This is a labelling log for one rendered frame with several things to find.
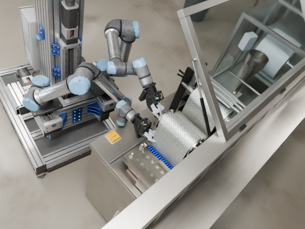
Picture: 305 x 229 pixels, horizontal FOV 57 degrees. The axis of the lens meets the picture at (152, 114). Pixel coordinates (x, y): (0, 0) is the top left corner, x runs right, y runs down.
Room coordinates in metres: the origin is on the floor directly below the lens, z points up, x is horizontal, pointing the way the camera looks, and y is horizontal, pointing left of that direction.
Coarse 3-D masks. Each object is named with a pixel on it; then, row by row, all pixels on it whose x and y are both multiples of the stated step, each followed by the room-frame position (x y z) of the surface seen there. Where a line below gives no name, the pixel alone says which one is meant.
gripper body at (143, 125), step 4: (136, 116) 1.14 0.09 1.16; (140, 116) 1.16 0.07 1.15; (132, 120) 1.13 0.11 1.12; (136, 120) 1.14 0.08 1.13; (140, 120) 1.12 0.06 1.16; (144, 120) 1.13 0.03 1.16; (140, 124) 1.10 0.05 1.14; (144, 124) 1.11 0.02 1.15; (148, 124) 1.11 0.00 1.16; (140, 128) 1.10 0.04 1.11; (144, 128) 1.09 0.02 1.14; (148, 128) 1.13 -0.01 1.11; (140, 132) 1.08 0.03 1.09; (144, 132) 1.09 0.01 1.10
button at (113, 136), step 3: (111, 132) 1.12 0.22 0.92; (114, 132) 1.13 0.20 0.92; (108, 135) 1.09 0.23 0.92; (111, 135) 1.10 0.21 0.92; (114, 135) 1.11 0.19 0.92; (117, 135) 1.12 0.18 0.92; (108, 138) 1.08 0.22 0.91; (111, 138) 1.08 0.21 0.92; (114, 138) 1.09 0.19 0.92; (117, 138) 1.09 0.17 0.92; (111, 141) 1.06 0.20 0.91; (114, 141) 1.07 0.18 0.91
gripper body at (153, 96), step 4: (152, 84) 1.18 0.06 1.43; (148, 88) 1.19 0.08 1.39; (152, 88) 1.16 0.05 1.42; (148, 92) 1.17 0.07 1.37; (152, 92) 1.15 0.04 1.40; (156, 92) 1.16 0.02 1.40; (160, 92) 1.19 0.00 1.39; (148, 96) 1.14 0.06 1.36; (152, 96) 1.13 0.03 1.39; (156, 96) 1.16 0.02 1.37; (160, 96) 1.16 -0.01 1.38; (148, 100) 1.14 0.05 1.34; (152, 100) 1.13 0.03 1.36; (156, 100) 1.13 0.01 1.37; (160, 100) 1.15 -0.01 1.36
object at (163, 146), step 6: (156, 132) 1.07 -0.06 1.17; (156, 138) 1.06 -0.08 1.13; (162, 138) 1.04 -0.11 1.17; (156, 144) 1.05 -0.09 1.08; (162, 144) 1.03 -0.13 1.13; (168, 144) 1.01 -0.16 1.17; (156, 150) 1.04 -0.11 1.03; (162, 150) 1.02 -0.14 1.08; (168, 150) 1.00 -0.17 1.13; (174, 150) 0.99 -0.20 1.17; (162, 156) 1.01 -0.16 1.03; (168, 156) 1.00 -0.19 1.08; (174, 156) 0.98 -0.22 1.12; (180, 156) 0.96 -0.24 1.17; (168, 162) 0.99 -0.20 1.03; (174, 162) 0.97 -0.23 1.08
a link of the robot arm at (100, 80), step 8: (80, 64) 1.25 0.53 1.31; (88, 64) 1.26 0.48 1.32; (96, 72) 1.28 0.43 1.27; (96, 80) 1.26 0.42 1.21; (104, 80) 1.29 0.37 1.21; (104, 88) 1.27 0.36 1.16; (112, 88) 1.30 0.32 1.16; (112, 96) 1.28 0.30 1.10; (120, 96) 1.31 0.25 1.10; (128, 104) 1.32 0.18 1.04
